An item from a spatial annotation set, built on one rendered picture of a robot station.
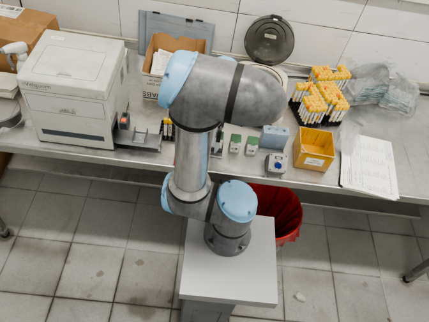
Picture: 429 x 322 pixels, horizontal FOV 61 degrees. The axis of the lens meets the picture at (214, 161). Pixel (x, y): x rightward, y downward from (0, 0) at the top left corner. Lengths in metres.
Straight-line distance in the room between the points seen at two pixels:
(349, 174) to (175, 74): 1.00
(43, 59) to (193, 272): 0.83
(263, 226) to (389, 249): 1.45
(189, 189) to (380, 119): 1.13
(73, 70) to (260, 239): 0.81
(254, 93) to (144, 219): 1.67
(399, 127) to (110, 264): 1.62
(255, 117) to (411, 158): 1.16
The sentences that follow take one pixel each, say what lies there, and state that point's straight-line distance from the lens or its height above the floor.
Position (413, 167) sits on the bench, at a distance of 1.72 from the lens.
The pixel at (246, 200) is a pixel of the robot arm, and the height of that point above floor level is 1.14.
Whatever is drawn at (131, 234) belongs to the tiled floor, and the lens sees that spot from 2.20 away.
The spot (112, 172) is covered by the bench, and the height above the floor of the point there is 0.27.
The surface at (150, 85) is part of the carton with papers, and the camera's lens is 1.54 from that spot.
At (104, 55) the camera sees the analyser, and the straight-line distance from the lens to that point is 1.33.
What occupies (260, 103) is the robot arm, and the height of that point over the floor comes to 1.53.
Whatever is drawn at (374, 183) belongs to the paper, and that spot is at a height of 0.89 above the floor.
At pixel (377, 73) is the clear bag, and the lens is 1.81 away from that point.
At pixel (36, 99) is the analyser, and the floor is 1.09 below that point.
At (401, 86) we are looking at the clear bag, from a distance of 1.90.
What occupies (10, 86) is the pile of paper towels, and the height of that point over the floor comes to 0.91.
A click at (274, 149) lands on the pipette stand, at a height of 0.89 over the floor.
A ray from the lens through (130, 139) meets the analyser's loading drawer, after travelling 1.39.
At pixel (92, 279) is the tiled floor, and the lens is 2.12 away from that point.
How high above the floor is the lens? 1.96
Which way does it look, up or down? 51 degrees down
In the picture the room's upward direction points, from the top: 12 degrees clockwise
